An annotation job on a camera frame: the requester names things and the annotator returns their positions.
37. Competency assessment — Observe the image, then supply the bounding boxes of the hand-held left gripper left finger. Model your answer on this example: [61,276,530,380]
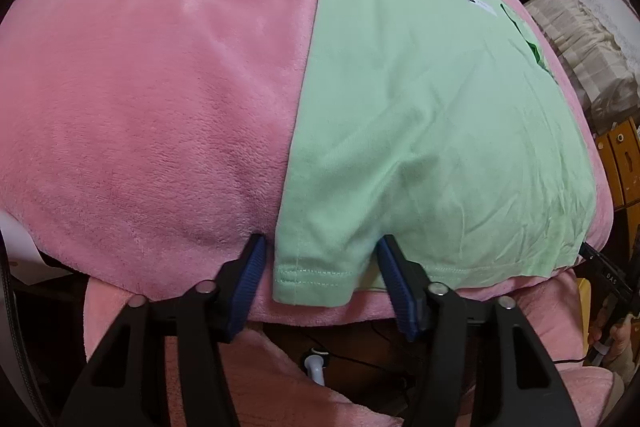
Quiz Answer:
[57,233,268,427]

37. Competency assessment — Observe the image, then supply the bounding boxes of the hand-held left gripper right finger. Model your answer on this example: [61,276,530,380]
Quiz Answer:
[376,234,583,427]

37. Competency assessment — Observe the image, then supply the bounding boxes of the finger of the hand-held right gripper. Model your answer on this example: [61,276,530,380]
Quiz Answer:
[580,243,608,266]

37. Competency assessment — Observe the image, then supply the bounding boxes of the green t-shirt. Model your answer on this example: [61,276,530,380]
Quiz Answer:
[272,0,598,308]

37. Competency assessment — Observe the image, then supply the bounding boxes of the person's right hand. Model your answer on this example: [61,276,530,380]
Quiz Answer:
[589,302,634,380]

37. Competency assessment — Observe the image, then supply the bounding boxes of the wooden drawer cabinet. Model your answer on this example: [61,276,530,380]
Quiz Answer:
[592,117,640,214]

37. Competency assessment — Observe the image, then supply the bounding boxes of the white charging plug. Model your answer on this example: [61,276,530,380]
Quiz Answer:
[302,349,332,386]

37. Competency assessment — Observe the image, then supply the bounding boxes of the pink fleece pajama pants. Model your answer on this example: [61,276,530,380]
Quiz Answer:
[82,279,626,427]

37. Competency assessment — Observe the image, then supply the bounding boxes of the pink fleece blanket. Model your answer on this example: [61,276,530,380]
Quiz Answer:
[0,0,616,324]

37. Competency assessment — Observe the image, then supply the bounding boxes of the cream lace furniture cover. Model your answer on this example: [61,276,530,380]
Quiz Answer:
[477,0,640,128]

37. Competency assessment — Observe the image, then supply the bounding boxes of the black cable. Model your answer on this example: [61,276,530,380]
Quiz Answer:
[327,353,417,390]

